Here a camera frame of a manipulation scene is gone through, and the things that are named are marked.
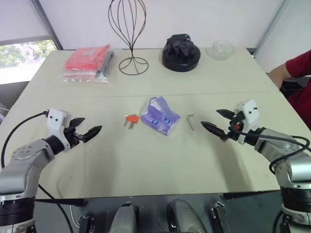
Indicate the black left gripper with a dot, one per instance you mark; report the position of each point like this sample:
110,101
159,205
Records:
73,137

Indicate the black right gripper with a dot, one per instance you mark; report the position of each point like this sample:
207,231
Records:
235,128

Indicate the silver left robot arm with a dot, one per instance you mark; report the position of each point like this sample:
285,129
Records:
24,167

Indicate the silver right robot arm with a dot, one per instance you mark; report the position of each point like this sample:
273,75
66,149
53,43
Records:
296,167

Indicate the grey allen key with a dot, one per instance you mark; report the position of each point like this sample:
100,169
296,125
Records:
191,122

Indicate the red rectangular block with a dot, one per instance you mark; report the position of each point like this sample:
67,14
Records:
132,119

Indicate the purple tissue pack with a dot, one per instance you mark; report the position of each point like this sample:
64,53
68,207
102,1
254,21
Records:
160,119

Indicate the red bagged clothing stack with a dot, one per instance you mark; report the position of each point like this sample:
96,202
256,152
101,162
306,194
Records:
85,60

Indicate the black bagged clothing stack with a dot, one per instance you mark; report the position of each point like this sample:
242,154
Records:
107,64

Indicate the clear glass bowl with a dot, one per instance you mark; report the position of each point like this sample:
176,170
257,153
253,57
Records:
221,49

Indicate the black round base with cloth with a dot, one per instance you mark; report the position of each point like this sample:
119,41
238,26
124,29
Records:
181,55

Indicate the person in red shirt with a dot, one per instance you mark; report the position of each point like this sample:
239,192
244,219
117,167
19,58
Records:
301,80

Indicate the window with trees outside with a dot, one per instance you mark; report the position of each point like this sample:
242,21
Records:
26,52

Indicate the dark rounded robot leg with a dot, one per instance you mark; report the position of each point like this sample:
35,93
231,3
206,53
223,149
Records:
183,216
126,217

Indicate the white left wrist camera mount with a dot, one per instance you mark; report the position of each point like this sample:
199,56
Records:
56,119

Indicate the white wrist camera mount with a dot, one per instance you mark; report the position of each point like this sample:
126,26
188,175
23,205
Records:
56,119
250,112

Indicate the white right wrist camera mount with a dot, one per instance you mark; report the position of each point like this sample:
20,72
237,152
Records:
250,112

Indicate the black bracket under table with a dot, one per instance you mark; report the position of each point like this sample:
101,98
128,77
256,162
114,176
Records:
85,224
219,216

